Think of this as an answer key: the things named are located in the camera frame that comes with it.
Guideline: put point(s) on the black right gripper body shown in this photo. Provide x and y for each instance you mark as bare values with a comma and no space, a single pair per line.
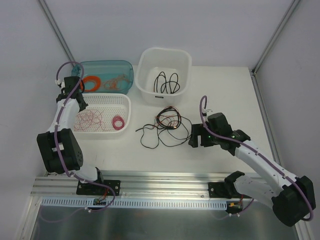
197,136

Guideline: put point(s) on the right aluminium frame post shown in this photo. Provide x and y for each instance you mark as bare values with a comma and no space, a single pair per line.
276,34

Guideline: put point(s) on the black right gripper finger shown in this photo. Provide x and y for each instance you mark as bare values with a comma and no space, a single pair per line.
198,129
194,141

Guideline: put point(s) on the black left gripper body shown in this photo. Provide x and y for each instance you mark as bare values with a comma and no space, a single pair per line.
75,89

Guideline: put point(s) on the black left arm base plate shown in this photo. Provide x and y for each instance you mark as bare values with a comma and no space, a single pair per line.
87,189

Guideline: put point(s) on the aluminium frame post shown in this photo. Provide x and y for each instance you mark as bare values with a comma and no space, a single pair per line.
56,29
276,34

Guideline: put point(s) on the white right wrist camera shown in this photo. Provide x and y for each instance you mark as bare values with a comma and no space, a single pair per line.
206,112

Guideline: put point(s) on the teal transparent plastic bin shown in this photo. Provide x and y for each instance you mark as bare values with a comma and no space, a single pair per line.
105,76

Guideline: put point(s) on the white deep plastic tub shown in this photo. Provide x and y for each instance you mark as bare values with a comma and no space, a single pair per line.
163,75

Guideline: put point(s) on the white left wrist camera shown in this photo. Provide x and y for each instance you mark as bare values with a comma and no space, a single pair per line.
60,83

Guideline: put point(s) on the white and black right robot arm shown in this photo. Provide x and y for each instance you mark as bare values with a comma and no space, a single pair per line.
290,197

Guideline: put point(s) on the left aluminium frame post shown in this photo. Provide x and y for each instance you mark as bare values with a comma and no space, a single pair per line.
56,29

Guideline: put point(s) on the white perforated plastic basket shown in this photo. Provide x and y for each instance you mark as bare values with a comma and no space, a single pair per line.
106,117

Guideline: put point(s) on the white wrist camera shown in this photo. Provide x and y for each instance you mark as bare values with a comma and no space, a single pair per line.
60,83
206,112

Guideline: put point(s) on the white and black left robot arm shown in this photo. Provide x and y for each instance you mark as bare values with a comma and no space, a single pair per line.
58,146

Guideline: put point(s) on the aluminium mounting rail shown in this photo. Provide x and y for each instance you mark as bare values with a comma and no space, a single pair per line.
136,185

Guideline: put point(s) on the white slotted cable duct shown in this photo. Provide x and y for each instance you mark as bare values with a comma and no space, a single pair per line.
220,205

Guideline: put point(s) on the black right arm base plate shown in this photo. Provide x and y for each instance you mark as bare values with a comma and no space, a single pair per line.
220,190

